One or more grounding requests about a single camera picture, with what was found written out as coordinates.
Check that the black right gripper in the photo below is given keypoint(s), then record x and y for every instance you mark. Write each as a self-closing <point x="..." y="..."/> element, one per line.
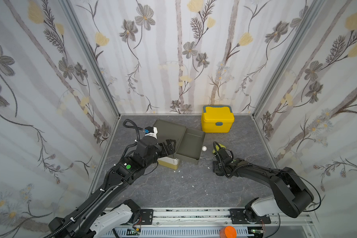
<point x="221" y="154"/>

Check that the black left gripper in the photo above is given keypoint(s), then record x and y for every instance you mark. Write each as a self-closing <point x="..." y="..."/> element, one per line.
<point x="170" y="151"/>

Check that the three-drawer cabinet olive white yellow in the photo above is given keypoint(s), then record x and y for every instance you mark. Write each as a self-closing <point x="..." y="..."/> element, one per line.
<point x="169" y="131"/>

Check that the olive top drawer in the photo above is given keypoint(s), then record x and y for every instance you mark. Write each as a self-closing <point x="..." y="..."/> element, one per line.
<point x="190" y="146"/>

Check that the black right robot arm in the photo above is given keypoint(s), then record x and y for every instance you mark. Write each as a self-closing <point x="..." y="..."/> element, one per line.
<point x="290" y="195"/>

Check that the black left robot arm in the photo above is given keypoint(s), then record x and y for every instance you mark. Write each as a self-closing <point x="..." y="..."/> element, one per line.
<point x="80" y="222"/>

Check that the small yellow-green block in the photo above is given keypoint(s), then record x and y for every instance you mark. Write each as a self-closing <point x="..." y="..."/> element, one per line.
<point x="217" y="147"/>

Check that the yellow storage box grey latch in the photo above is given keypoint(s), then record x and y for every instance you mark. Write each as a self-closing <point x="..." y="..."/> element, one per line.
<point x="217" y="118"/>

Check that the orange round cap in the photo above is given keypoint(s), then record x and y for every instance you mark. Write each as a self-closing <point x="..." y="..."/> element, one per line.
<point x="228" y="232"/>

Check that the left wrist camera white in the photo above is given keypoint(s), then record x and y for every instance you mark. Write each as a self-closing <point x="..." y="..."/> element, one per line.
<point x="151" y="131"/>

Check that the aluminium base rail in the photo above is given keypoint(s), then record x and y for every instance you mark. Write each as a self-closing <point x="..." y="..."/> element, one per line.
<point x="208" y="223"/>

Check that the aluminium frame corner post right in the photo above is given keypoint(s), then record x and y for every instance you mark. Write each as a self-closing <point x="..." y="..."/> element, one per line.
<point x="300" y="33"/>

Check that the aluminium frame corner post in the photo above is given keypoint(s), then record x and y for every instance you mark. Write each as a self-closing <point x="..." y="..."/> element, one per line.
<point x="89" y="53"/>
<point x="300" y="33"/>

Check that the aluminium frame corner post left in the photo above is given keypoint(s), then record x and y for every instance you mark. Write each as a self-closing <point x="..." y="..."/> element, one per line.
<point x="89" y="53"/>

